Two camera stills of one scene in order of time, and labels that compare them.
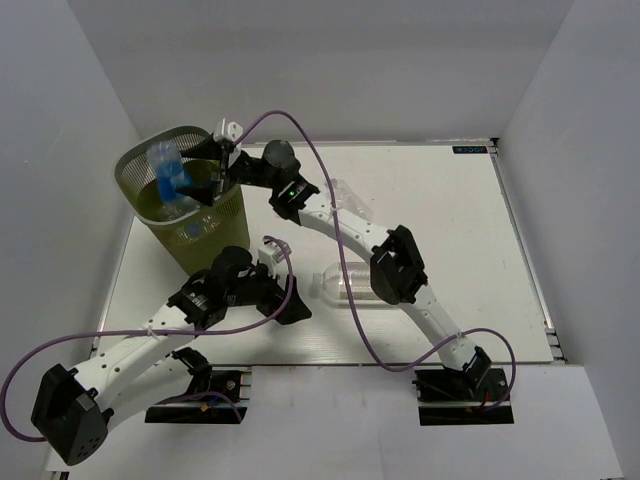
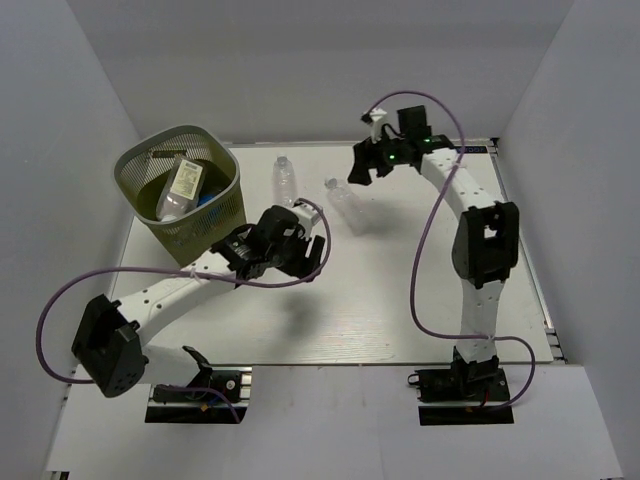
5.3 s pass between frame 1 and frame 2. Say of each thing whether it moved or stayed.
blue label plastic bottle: moved
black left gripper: moved
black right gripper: moved
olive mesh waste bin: stayed
